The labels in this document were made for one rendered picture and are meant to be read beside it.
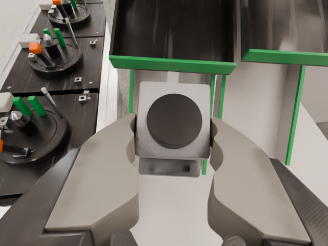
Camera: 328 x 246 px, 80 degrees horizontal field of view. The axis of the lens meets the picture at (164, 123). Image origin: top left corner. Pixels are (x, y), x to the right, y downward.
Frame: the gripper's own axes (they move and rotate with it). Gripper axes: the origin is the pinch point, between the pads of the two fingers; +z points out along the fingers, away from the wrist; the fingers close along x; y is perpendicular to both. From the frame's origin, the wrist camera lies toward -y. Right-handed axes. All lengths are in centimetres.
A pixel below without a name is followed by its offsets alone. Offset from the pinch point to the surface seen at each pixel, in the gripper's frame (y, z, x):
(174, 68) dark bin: -0.9, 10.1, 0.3
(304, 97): 35, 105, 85
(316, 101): 39, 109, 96
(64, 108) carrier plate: 14.4, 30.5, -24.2
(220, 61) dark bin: -1.6, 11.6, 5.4
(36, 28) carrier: 0, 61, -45
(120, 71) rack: 3.2, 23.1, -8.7
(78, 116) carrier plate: 15.3, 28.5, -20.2
